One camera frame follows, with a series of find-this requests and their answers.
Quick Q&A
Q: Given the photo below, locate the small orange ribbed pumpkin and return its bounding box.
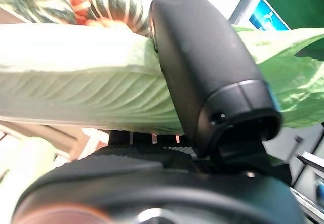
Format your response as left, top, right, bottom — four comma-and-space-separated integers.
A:
57, 0, 119, 29

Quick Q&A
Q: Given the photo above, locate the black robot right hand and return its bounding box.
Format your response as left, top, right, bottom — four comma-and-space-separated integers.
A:
11, 0, 307, 224

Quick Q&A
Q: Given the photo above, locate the open laptop blue screen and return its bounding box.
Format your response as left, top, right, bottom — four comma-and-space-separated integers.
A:
229, 0, 292, 32

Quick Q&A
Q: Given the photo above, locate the wooden slatted crate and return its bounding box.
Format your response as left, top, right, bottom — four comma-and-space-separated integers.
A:
0, 119, 111, 174

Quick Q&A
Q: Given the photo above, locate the green white napa cabbage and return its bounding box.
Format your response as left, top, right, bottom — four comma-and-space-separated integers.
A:
0, 23, 324, 137

